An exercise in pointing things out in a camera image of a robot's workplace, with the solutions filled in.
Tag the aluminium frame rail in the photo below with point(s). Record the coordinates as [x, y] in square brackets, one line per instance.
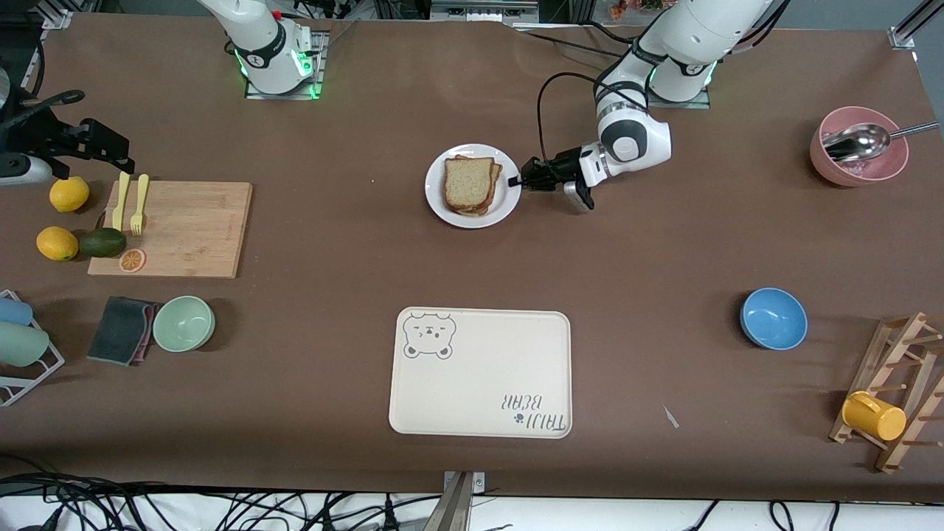
[55, 15]
[903, 33]

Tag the brown bread slice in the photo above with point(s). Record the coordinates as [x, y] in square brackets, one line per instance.
[468, 184]
[498, 181]

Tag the dark green avocado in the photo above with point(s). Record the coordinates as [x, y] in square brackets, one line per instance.
[103, 243]

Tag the pale green bowl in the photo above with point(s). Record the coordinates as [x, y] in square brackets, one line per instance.
[184, 324]

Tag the blue bowl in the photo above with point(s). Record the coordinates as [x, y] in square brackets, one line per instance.
[774, 318]

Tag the light blue cup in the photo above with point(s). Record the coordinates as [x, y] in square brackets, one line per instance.
[15, 311]

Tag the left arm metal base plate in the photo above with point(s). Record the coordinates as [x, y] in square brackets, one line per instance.
[671, 105]

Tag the metal spoon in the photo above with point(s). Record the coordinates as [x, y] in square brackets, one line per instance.
[855, 140]

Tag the wooden mug rack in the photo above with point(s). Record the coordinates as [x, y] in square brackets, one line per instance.
[896, 346]

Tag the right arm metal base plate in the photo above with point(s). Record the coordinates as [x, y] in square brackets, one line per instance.
[321, 66]

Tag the yellow lemon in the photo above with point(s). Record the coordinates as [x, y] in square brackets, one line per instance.
[57, 243]
[69, 195]

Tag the pink bowl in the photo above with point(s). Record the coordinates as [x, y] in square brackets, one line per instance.
[859, 173]

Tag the orange slice toy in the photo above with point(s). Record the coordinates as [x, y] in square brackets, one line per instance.
[132, 260]

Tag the white round plate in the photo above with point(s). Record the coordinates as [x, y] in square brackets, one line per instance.
[457, 220]

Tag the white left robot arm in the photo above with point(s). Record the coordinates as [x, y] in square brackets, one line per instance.
[634, 140]

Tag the yellow plastic fork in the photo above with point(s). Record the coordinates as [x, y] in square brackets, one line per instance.
[140, 195]

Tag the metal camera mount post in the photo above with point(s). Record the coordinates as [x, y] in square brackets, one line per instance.
[453, 509]

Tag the pale green cup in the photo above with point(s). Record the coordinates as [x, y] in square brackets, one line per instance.
[22, 344]

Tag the yellow plastic knife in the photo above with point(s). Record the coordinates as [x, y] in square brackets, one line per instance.
[120, 203]

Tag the small white tape scrap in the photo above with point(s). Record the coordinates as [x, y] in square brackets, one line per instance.
[670, 417]

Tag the yellow mug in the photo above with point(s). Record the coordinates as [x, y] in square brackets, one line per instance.
[874, 417]

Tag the cream bear print tray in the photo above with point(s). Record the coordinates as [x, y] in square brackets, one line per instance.
[479, 369]

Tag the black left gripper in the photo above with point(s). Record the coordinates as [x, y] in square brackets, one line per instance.
[563, 167]

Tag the dark grey sponge cloth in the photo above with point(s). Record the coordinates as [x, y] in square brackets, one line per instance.
[118, 330]

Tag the wooden cutting board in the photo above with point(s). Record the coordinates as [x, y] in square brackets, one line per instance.
[192, 228]

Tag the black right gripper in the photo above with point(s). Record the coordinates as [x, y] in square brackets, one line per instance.
[46, 137]

